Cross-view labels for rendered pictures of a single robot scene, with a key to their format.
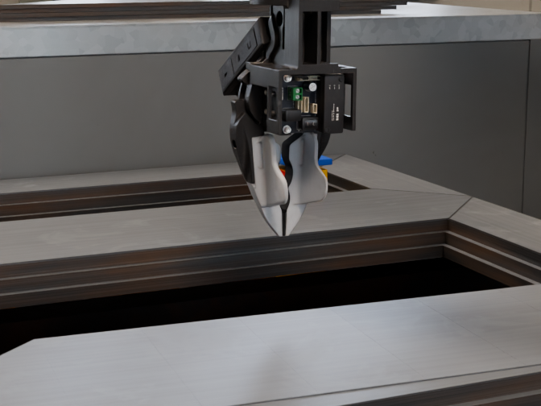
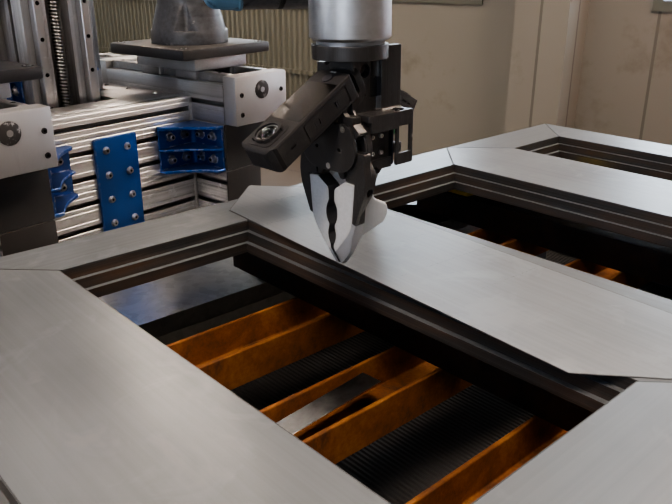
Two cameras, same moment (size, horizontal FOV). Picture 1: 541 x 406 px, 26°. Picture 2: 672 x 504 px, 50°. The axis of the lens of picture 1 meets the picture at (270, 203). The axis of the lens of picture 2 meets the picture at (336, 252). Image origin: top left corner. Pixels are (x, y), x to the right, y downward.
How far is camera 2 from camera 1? 1.38 m
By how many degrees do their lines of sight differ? 102
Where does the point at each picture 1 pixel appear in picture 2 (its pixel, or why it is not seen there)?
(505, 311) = not seen: hidden behind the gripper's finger
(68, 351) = (575, 350)
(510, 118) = not seen: outside the picture
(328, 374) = (510, 267)
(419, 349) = (441, 251)
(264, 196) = (360, 230)
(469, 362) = (449, 240)
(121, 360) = (565, 327)
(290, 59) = (389, 101)
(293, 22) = (393, 69)
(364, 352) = (462, 263)
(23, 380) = (645, 350)
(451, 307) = not seen: hidden behind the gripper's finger
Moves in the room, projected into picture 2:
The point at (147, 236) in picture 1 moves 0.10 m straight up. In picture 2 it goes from (171, 410) to (160, 295)
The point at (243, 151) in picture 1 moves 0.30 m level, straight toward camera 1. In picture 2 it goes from (367, 196) to (626, 168)
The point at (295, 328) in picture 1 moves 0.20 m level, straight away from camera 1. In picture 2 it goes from (437, 286) to (257, 310)
